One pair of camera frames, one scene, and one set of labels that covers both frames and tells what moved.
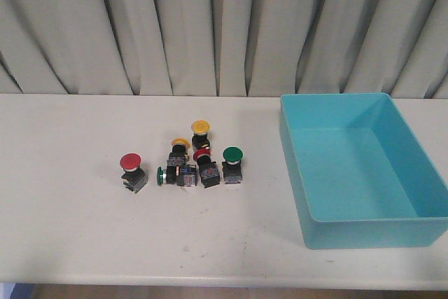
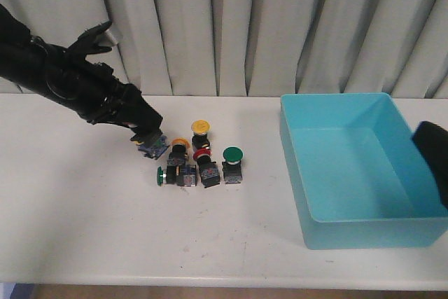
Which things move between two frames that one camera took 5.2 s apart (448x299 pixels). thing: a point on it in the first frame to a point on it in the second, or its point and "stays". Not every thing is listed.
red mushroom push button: x=134 y=177 to x=155 y=150
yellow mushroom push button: x=200 y=129 stays
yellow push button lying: x=178 y=157 stays
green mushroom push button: x=232 y=169 stays
